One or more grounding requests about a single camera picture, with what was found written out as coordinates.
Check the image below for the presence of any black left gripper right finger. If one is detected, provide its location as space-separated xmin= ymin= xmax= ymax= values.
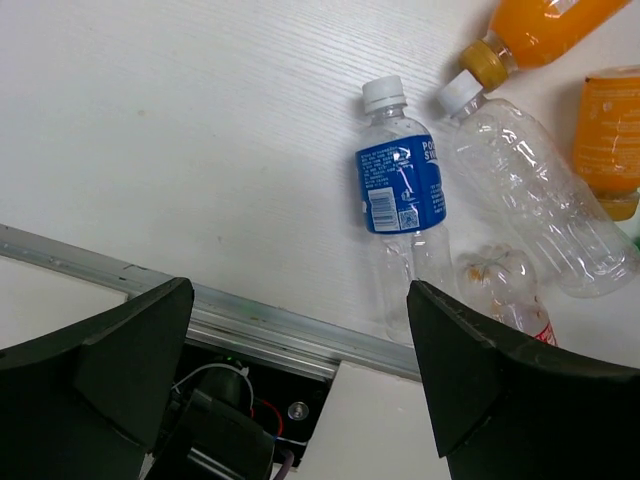
xmin=407 ymin=281 xmax=639 ymax=479

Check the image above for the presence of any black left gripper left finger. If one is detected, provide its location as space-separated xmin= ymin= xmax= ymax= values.
xmin=1 ymin=278 xmax=194 ymax=479

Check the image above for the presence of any red label clear bottle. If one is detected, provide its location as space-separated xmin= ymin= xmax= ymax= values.
xmin=455 ymin=244 xmax=557 ymax=345

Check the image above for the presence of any large clear plastic bottle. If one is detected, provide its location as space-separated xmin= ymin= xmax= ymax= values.
xmin=437 ymin=70 xmax=639 ymax=298

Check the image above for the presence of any blue label clear bottle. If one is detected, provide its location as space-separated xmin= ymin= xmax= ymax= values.
xmin=355 ymin=75 xmax=456 ymax=345

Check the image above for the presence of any orange juice bottle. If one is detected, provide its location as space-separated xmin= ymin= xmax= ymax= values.
xmin=458 ymin=0 xmax=629 ymax=91
xmin=572 ymin=65 xmax=639 ymax=222

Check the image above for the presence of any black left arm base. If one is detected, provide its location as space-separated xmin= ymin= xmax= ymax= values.
xmin=140 ymin=342 xmax=331 ymax=479

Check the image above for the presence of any aluminium table edge rail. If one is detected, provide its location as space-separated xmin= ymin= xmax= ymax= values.
xmin=1 ymin=225 xmax=420 ymax=380

